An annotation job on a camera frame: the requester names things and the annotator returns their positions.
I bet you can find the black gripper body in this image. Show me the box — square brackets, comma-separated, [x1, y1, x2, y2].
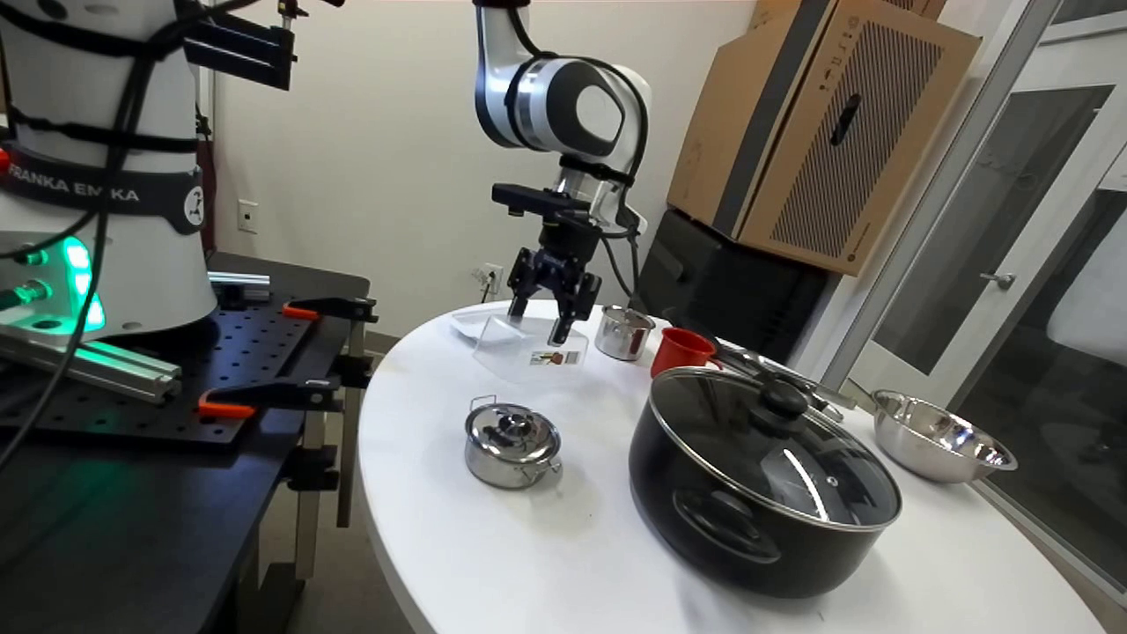
[511, 216, 607, 314]

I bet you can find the large cardboard box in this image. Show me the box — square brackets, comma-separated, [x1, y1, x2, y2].
[666, 0, 985, 283]

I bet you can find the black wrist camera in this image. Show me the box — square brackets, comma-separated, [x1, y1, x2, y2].
[487, 181, 593, 221]

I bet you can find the large black pot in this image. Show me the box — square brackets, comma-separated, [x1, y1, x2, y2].
[628, 362, 904, 601]

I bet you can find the black box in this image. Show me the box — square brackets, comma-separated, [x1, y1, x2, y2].
[628, 205, 846, 365]

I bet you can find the long orange handled clamp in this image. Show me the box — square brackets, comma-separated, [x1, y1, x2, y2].
[195, 349, 377, 428]

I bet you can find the black workbench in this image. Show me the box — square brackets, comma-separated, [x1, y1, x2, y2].
[0, 250, 379, 634]

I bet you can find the glass door white frame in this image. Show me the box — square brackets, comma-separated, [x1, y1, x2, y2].
[821, 0, 1127, 596]

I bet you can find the red cup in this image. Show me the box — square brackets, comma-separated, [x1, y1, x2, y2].
[648, 324, 722, 381]

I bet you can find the glass pot lid black knob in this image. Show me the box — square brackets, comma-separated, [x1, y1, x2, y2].
[644, 362, 904, 534]

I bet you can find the black cable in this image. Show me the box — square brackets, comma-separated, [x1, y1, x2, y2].
[0, 0, 198, 470]

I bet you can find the short orange handled clamp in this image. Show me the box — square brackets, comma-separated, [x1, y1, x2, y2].
[277, 296, 385, 329]

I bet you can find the black perforated breadboard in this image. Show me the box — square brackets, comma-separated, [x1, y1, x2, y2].
[0, 296, 325, 450]

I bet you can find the white plate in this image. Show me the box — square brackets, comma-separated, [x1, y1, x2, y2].
[448, 302, 536, 354]

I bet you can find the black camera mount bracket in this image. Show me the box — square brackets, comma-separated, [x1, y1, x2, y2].
[158, 0, 300, 97]

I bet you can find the steel bowl with handle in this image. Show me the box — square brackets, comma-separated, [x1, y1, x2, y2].
[846, 381, 1022, 486]

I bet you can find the small steel cup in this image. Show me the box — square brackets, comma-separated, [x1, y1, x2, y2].
[593, 302, 658, 362]

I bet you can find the small steel pot lid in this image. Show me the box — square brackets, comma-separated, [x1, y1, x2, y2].
[466, 399, 564, 448]

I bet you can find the small steel pot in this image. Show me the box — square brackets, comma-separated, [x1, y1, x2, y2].
[462, 396, 566, 493]

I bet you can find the aluminium rail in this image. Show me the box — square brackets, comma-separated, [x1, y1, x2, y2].
[0, 322, 187, 408]

